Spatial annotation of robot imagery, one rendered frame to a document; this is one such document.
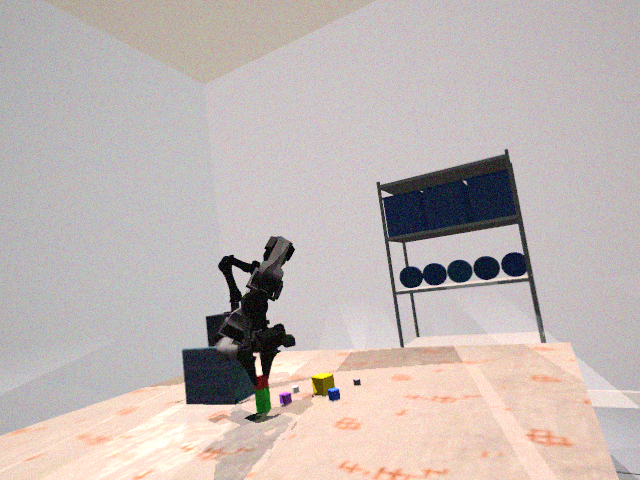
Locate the yellow block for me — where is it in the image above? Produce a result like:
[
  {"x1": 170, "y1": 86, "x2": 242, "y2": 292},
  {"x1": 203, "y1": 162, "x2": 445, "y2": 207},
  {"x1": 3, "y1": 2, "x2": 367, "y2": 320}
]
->
[{"x1": 311, "y1": 373, "x2": 335, "y2": 395}]

